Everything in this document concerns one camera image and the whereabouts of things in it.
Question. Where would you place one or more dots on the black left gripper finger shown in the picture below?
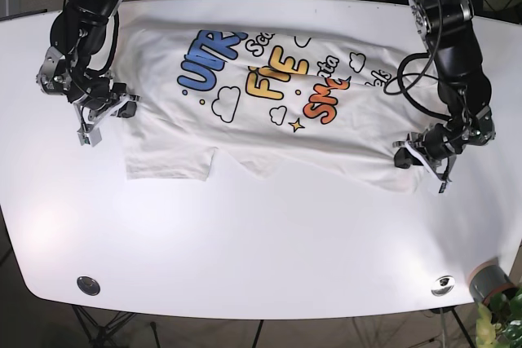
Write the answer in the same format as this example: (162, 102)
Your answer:
(419, 150)
(439, 174)

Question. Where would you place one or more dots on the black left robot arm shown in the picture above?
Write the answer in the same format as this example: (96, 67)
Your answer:
(446, 29)

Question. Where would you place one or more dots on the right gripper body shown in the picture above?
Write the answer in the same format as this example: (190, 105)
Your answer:
(84, 88)

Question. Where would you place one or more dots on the right silver table grommet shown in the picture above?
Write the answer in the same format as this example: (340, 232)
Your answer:
(442, 286)

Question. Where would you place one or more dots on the green potted plant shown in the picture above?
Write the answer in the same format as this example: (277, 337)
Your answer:
(499, 321)

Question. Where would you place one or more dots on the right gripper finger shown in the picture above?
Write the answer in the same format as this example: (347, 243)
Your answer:
(122, 103)
(90, 120)

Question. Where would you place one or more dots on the left silver table grommet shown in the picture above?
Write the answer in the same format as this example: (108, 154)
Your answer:
(88, 285)

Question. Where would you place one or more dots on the white printed T-shirt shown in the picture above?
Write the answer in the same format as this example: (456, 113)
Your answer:
(263, 98)

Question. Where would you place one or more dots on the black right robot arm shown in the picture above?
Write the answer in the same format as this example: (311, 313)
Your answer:
(88, 28)

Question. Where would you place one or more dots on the grey plant pot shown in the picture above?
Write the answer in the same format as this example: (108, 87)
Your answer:
(488, 279)

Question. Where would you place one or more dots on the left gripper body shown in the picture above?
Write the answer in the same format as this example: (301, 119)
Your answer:
(451, 138)

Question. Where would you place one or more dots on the silver table grommet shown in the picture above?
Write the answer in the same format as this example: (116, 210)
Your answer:
(442, 286)
(88, 285)

